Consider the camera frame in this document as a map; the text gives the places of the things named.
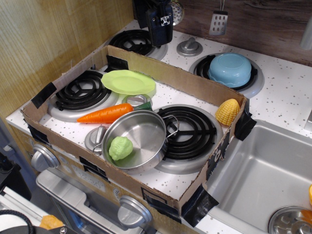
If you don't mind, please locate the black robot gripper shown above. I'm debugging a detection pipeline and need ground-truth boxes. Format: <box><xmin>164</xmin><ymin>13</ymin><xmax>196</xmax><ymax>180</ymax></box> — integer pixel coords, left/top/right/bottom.
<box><xmin>146</xmin><ymin>3</ymin><xmax>174</xmax><ymax>47</ymax></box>

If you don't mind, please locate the stainless steel pan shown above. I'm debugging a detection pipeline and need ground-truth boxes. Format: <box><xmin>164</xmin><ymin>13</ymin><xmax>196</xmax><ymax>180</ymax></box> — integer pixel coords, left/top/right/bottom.
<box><xmin>102</xmin><ymin>110</ymin><xmax>180</xmax><ymax>175</ymax></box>

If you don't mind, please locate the light green toy broccoli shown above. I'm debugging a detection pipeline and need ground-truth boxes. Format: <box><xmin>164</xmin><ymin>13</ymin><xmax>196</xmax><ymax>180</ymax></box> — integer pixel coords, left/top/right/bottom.
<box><xmin>109</xmin><ymin>136</ymin><xmax>133</xmax><ymax>161</ymax></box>

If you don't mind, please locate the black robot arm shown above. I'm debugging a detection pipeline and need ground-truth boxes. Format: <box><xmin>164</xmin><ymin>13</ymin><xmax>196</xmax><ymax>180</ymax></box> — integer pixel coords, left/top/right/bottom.
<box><xmin>132</xmin><ymin>0</ymin><xmax>174</xmax><ymax>47</ymax></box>

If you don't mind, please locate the hanging metal strainer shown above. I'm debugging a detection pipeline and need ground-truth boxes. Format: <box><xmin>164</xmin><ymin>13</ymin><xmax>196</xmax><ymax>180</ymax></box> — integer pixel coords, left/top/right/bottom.
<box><xmin>170</xmin><ymin>0</ymin><xmax>185</xmax><ymax>26</ymax></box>

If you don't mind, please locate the back left black burner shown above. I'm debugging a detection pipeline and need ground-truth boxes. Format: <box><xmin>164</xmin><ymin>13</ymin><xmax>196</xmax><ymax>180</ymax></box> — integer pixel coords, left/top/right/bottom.
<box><xmin>105</xmin><ymin>29</ymin><xmax>168</xmax><ymax>60</ymax></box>

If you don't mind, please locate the black burner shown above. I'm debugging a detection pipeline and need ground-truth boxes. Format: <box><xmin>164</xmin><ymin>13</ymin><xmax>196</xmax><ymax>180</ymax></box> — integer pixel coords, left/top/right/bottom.
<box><xmin>105</xmin><ymin>29</ymin><xmax>168</xmax><ymax>60</ymax></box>
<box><xmin>189</xmin><ymin>53</ymin><xmax>265</xmax><ymax>98</ymax></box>
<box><xmin>48</xmin><ymin>70</ymin><xmax>119</xmax><ymax>122</ymax></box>
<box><xmin>155</xmin><ymin>104</ymin><xmax>223</xmax><ymax>175</ymax></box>

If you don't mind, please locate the silver back stove knob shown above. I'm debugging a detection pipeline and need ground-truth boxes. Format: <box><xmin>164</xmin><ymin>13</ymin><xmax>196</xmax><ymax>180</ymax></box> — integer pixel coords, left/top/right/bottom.
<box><xmin>176</xmin><ymin>37</ymin><xmax>203</xmax><ymax>57</ymax></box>

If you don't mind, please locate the silver stove knob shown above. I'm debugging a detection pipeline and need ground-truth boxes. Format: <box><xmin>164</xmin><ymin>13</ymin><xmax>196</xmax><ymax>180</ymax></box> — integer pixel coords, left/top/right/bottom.
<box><xmin>122</xmin><ymin>94</ymin><xmax>152</xmax><ymax>107</ymax></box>
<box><xmin>84</xmin><ymin>126</ymin><xmax>108</xmax><ymax>155</ymax></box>
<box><xmin>176</xmin><ymin>37</ymin><xmax>203</xmax><ymax>57</ymax></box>

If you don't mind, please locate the hanging metal spatula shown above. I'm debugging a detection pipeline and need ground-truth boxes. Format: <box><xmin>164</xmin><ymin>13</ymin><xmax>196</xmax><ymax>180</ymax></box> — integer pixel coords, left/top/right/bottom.
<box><xmin>209</xmin><ymin>0</ymin><xmax>228</xmax><ymax>36</ymax></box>

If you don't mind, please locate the back right black burner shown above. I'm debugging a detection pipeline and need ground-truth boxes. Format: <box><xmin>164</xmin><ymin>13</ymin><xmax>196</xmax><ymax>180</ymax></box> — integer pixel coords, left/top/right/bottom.
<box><xmin>189</xmin><ymin>53</ymin><xmax>265</xmax><ymax>98</ymax></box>

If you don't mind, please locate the light green plastic plate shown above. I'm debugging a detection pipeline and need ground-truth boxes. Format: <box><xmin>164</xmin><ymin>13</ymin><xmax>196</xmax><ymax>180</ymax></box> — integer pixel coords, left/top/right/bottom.
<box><xmin>101</xmin><ymin>70</ymin><xmax>156</xmax><ymax>95</ymax></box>

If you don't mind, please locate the silver middle stove knob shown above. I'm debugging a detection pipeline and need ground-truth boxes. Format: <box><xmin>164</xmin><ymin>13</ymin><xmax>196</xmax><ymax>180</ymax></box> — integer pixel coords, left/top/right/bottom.
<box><xmin>122</xmin><ymin>94</ymin><xmax>152</xmax><ymax>107</ymax></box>

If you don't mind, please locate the light blue upturned bowl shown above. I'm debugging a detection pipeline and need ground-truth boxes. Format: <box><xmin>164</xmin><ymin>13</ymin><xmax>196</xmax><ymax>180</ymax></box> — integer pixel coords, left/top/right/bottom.
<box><xmin>208</xmin><ymin>53</ymin><xmax>252</xmax><ymax>88</ymax></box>

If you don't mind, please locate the front left black burner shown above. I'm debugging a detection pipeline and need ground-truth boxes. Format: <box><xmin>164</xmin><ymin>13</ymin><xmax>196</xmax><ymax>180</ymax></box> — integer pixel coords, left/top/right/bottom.
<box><xmin>48</xmin><ymin>70</ymin><xmax>119</xmax><ymax>122</ymax></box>

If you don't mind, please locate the orange toy carrot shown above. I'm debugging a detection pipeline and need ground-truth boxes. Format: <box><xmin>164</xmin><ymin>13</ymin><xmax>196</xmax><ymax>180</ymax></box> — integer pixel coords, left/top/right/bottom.
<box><xmin>77</xmin><ymin>102</ymin><xmax>152</xmax><ymax>123</ymax></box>

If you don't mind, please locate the yellow toy corn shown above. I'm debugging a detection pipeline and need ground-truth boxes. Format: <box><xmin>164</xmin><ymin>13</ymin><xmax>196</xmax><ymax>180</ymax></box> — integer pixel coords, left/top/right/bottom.
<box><xmin>215</xmin><ymin>98</ymin><xmax>240</xmax><ymax>126</ymax></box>

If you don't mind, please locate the front right black burner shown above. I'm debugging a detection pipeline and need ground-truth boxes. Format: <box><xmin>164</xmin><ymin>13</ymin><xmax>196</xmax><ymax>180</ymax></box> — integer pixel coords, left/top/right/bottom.
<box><xmin>155</xmin><ymin>104</ymin><xmax>223</xmax><ymax>175</ymax></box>

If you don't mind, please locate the silver front stove knob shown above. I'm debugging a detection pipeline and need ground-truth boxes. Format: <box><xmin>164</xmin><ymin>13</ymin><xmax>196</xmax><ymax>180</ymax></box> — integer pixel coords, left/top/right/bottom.
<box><xmin>84</xmin><ymin>126</ymin><xmax>108</xmax><ymax>155</ymax></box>

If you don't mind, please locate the silver oven knob left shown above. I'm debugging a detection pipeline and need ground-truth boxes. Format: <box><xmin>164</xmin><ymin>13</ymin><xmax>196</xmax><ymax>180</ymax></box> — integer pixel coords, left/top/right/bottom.
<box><xmin>31</xmin><ymin>144</ymin><xmax>60</xmax><ymax>172</ymax></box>

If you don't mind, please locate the silver oven knob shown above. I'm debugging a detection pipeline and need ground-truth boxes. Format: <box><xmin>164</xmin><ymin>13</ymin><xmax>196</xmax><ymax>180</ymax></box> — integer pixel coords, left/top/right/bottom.
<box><xmin>31</xmin><ymin>144</ymin><xmax>60</xmax><ymax>172</ymax></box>
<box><xmin>117</xmin><ymin>195</ymin><xmax>153</xmax><ymax>229</ymax></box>

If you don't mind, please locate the stainless steel sink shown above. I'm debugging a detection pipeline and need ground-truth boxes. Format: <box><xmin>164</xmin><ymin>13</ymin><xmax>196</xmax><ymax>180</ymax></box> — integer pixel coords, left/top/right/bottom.
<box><xmin>207</xmin><ymin>120</ymin><xmax>312</xmax><ymax>234</ymax></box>

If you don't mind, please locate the brown cardboard fence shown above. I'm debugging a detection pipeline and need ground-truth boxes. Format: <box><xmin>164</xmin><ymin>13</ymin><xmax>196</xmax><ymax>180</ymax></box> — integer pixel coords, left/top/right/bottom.
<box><xmin>21</xmin><ymin>46</ymin><xmax>256</xmax><ymax>234</ymax></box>

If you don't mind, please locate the silver oven knob right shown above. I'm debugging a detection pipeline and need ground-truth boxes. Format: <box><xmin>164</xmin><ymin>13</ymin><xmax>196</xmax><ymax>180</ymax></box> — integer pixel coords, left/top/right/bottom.
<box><xmin>117</xmin><ymin>195</ymin><xmax>153</xmax><ymax>229</ymax></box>

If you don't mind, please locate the black device left edge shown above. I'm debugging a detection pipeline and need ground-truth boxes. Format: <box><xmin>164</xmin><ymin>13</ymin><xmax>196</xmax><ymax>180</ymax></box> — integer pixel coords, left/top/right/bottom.
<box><xmin>0</xmin><ymin>153</ymin><xmax>32</xmax><ymax>200</ymax></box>

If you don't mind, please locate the orange object bottom left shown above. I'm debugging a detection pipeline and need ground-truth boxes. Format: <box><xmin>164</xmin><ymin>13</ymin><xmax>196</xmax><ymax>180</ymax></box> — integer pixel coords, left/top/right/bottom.
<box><xmin>39</xmin><ymin>214</ymin><xmax>64</xmax><ymax>230</ymax></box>

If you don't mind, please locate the silver sink drain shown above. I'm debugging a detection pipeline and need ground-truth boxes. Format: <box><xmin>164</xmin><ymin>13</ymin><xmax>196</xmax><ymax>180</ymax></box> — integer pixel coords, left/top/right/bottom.
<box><xmin>267</xmin><ymin>206</ymin><xmax>312</xmax><ymax>234</ymax></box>

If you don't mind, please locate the orange toy in sink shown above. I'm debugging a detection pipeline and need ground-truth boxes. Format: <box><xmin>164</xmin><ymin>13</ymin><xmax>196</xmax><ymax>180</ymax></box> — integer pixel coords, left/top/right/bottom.
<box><xmin>301</xmin><ymin>185</ymin><xmax>312</xmax><ymax>224</ymax></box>

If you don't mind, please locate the silver oven door handle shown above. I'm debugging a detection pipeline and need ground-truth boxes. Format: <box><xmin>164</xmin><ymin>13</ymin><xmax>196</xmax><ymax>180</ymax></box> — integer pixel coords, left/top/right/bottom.
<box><xmin>37</xmin><ymin>170</ymin><xmax>145</xmax><ymax>234</ymax></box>

